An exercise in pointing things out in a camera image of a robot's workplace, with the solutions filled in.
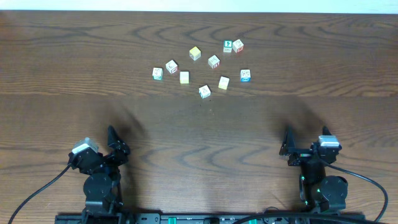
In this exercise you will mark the red edged left block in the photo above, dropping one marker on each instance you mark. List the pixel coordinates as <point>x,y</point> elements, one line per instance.
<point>171,66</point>

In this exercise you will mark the teal edged block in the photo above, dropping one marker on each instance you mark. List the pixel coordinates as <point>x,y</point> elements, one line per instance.
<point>157,73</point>

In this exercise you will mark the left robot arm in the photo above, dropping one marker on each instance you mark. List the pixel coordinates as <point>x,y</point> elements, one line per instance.
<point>102,188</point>

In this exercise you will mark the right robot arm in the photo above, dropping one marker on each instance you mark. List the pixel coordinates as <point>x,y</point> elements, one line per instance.
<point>321,193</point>

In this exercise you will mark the red sided center block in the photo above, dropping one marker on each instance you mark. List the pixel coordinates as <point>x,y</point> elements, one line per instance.
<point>214,61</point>

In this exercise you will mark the green framed block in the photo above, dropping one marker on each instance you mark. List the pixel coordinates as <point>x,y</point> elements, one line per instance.
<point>227,46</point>

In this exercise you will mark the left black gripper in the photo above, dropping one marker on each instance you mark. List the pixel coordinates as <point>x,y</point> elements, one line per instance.
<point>106,157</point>

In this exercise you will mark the pale yellow block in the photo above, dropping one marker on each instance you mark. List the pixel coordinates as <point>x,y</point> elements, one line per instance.
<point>184,77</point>
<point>223,83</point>

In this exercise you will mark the blue edged front block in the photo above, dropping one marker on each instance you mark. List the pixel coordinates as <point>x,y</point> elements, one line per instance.
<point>204,91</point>

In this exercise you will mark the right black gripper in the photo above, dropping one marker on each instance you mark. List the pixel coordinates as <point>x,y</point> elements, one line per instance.
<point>289,147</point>

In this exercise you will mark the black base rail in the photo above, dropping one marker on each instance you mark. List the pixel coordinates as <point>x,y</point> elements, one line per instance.
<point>156,218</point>

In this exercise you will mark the blue edged block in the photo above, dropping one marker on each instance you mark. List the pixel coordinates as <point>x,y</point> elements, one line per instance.
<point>204,91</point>
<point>245,75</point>

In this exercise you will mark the yellow top block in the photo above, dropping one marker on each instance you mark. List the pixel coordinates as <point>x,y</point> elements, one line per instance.
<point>195,53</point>

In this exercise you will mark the red soccer letter block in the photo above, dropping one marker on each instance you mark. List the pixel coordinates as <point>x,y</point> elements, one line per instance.
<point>238,46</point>

